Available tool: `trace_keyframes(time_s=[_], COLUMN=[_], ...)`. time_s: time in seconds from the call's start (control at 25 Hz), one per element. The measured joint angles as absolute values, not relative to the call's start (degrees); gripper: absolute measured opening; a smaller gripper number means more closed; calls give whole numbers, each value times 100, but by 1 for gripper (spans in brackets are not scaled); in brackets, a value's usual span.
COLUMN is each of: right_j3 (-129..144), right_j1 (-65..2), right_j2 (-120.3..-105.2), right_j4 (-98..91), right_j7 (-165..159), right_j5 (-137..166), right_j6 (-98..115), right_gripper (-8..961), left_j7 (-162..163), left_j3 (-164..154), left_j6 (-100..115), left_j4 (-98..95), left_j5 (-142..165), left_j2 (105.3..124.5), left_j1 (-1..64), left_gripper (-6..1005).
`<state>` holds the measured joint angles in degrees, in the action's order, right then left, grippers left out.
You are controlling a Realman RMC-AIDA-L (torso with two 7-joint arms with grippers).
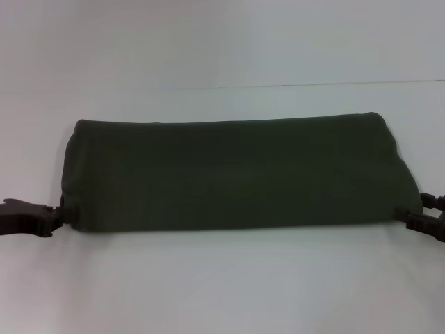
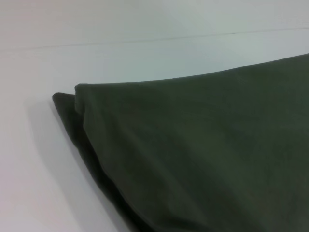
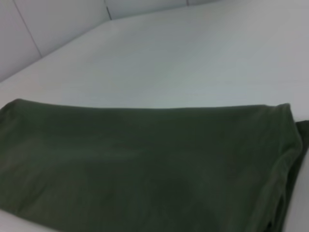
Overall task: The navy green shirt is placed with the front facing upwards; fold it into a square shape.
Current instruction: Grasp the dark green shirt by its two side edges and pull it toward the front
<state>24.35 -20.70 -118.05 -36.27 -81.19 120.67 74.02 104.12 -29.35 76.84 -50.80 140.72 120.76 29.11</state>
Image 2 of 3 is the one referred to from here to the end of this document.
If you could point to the dark green FREE! t-shirt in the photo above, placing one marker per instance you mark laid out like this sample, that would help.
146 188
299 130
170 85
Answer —
193 149

